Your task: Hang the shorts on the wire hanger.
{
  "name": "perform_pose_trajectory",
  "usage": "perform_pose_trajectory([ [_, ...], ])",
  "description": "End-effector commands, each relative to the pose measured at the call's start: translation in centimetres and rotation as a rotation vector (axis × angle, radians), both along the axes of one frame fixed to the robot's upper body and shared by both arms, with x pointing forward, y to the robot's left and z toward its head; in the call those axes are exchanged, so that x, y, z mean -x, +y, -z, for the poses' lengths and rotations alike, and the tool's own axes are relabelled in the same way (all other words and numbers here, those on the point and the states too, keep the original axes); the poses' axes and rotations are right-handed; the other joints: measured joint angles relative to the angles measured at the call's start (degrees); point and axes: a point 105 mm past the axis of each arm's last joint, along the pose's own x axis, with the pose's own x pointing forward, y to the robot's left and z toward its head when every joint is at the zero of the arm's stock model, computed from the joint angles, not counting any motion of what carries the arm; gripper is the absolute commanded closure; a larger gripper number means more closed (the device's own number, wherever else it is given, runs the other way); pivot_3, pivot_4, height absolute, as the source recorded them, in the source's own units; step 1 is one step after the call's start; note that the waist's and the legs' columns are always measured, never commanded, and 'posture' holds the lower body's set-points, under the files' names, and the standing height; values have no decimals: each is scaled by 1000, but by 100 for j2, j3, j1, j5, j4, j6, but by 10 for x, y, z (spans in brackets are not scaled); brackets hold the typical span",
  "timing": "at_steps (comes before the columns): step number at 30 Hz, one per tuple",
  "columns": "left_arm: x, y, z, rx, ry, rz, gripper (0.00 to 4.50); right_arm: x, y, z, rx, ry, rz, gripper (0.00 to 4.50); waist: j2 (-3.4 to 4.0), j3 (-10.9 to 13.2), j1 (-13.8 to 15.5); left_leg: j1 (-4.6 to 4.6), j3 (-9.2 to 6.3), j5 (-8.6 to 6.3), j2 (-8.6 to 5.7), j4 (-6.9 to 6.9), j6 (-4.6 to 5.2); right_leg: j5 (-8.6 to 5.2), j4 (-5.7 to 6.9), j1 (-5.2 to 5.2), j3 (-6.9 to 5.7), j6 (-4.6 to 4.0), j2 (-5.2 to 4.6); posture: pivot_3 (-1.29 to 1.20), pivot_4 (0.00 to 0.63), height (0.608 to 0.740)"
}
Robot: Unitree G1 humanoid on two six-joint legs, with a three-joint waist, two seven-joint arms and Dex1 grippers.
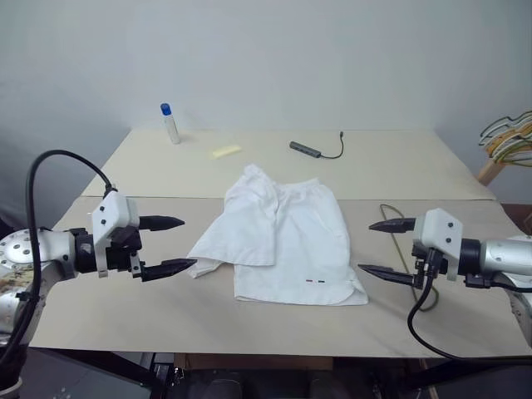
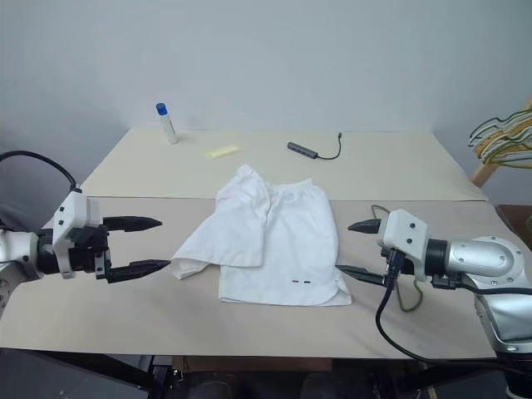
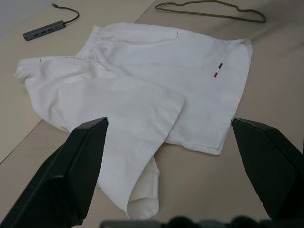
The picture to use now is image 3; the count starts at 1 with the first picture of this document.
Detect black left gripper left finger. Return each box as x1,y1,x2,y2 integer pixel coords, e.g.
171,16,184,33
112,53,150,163
0,117,110,228

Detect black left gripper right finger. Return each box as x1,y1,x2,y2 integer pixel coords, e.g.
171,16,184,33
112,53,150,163
231,117,304,223

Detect white shorts with striped tag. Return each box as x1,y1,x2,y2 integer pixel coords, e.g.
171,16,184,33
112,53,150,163
13,21,253,220

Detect olive green clothes hanger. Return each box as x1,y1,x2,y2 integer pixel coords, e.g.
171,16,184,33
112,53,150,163
154,0,266,24

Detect grey USB hub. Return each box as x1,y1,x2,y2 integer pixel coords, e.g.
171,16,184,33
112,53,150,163
22,20,67,41

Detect grey USB hub cable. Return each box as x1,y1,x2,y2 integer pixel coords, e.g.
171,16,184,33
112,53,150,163
51,3,80,26

